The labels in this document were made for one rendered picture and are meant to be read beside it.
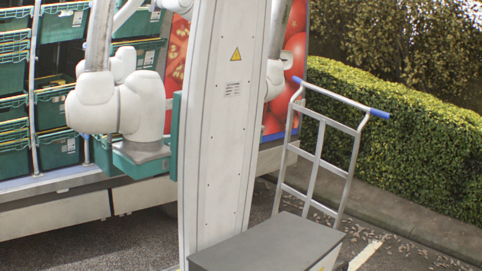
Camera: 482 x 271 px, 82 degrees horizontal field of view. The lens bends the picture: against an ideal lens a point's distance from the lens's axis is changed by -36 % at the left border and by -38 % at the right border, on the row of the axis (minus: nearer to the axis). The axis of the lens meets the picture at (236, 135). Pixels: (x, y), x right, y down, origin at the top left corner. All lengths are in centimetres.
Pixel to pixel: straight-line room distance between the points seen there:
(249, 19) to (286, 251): 81
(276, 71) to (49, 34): 133
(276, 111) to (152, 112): 209
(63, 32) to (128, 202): 126
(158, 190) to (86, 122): 154
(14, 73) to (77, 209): 100
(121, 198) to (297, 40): 190
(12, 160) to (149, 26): 123
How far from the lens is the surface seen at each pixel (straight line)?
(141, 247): 279
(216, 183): 144
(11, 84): 219
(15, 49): 216
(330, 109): 419
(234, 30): 132
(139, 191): 261
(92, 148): 249
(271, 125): 327
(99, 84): 124
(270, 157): 340
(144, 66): 225
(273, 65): 174
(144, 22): 219
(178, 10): 187
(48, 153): 237
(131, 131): 129
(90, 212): 247
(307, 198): 235
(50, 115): 231
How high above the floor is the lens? 163
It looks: 18 degrees down
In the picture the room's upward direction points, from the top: 6 degrees clockwise
